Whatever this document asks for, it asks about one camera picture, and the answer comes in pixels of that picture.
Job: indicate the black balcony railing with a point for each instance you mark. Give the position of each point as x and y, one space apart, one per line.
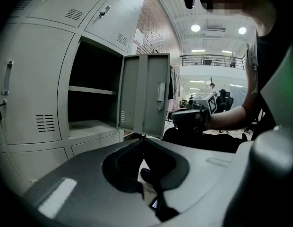
212 55

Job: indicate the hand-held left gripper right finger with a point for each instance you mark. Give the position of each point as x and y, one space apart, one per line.
208 178

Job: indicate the black office chair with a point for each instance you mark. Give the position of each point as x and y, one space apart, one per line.
223 102

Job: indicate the person's head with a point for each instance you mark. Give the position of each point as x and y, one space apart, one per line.
257 11

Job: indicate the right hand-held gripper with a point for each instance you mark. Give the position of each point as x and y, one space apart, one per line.
205 103

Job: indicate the round ceiling light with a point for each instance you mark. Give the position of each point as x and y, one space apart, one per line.
195 28
242 30

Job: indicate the ceiling air conditioner unit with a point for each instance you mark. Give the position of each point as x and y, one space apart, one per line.
215 29

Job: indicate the grey locker door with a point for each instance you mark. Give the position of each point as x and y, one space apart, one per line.
151 91

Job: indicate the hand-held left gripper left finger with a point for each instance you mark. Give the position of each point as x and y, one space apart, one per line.
89 174

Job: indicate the hanging clothes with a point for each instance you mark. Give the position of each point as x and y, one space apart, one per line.
171 86

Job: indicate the white paper wall notice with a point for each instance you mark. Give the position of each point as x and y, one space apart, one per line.
138 35

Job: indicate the small black screen device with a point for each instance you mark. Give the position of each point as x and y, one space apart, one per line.
154 204

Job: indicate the person's black trousers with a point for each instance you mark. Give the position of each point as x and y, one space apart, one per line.
208 143

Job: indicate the grey metal locker cabinet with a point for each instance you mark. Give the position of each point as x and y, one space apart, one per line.
37 79

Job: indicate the person's right forearm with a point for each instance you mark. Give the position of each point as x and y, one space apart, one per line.
229 119

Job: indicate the person's dark shirt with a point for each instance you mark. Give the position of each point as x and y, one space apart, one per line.
267 63

